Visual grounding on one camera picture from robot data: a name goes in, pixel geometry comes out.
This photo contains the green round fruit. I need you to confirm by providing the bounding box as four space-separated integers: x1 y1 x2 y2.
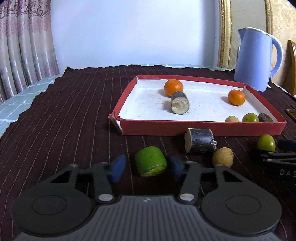
257 134 276 152
242 113 259 123

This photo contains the dark brown water chestnut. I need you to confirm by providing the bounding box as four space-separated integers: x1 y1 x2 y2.
258 113 273 123

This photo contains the green cut fruit piece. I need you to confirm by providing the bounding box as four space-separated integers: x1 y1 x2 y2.
135 146 167 177

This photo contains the yellow-brown round fruit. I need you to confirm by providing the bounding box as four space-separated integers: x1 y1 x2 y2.
225 115 240 123
212 147 234 167

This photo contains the black sugarcane piece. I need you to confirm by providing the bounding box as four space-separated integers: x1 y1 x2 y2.
185 128 217 153
171 91 190 114

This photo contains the brown wooden chair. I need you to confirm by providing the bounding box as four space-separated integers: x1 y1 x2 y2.
283 40 295 96

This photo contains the right orange tangerine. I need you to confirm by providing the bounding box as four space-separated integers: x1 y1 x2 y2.
228 89 246 106

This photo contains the orange tangerine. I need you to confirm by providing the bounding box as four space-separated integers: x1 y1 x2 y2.
164 79 184 97
228 89 246 106

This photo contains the red shallow box tray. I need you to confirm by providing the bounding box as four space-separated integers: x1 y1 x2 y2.
109 75 287 137

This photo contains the blue electric kettle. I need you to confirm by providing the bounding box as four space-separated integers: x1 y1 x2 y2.
234 27 283 92

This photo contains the left orange tangerine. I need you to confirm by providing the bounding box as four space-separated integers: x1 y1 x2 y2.
164 79 184 97

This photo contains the pink patterned curtain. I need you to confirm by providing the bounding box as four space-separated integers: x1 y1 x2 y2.
0 0 59 102

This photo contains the gold mirror frame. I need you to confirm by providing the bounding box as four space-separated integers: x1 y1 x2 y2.
217 1 273 69

